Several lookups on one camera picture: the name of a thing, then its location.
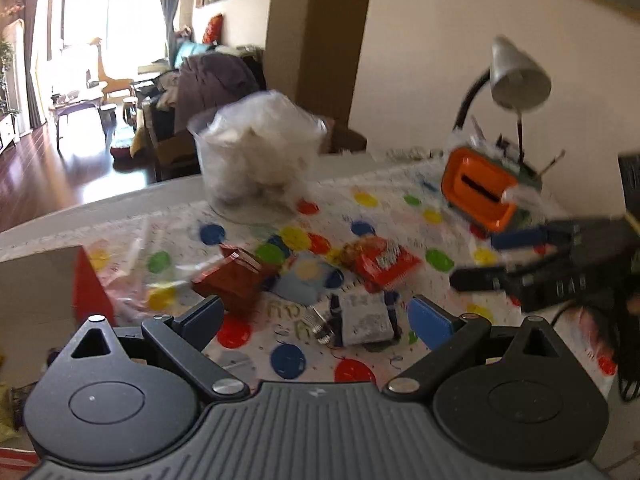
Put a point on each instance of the black pen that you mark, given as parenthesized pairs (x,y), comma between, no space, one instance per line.
(521,135)

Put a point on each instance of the teal cushion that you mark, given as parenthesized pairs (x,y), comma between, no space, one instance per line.
(192,52)

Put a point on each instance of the blue and white snack packet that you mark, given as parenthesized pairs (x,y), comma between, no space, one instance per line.
(307,280)

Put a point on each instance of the person's right hand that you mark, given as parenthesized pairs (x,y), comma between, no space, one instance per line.
(633,305)

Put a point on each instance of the paint brush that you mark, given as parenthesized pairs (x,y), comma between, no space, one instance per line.
(550,166)

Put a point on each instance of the white and grey snack packet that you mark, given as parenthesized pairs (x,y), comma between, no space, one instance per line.
(365,320)

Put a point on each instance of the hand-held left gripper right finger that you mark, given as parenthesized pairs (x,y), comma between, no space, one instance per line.
(431,322)

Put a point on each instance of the dark red snack packet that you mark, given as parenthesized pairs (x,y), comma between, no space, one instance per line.
(232,280)

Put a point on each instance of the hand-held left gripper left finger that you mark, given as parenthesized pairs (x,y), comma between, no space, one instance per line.
(202,321)

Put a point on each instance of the grey blanket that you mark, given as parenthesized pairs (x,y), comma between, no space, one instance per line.
(215,82)

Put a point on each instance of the silver foil candy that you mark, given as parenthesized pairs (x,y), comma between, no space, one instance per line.
(319,326)

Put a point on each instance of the green house plant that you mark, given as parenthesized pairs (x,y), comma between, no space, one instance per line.
(6,75)

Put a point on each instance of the thin clear plastic bag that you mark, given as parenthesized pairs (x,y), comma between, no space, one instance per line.
(522,196)

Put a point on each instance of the round wooden stool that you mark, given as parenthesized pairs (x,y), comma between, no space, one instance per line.
(130,110)
(107,115)

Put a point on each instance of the clear tub of plastic bags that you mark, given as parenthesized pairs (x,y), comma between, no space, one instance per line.
(257,155)

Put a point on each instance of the clear plastic wrapper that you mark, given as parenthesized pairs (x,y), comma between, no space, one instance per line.
(135,260)

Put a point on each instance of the brown curtain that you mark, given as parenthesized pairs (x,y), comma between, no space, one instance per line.
(32,55)

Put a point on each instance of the tan giraffe figure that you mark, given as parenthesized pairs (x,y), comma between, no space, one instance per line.
(112,80)

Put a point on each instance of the balloon print tablecloth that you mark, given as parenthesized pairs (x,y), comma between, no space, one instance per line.
(390,210)

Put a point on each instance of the red cardboard box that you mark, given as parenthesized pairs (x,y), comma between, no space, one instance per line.
(45,300)

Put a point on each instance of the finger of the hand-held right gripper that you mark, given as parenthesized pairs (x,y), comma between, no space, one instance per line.
(525,237)
(485,279)

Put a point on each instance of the wooden coffee table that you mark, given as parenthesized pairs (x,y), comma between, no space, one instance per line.
(75,110)

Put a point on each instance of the orange and green holder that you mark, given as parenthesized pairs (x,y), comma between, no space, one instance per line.
(475,190)

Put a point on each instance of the dark red floor cushion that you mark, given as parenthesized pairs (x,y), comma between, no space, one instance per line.
(121,154)

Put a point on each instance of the grey curtain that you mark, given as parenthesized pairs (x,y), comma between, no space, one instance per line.
(172,10)

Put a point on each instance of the grey desk lamp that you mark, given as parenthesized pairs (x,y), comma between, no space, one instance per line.
(517,75)

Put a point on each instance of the bright red snack packet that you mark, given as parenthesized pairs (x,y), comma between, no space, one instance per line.
(382,262)

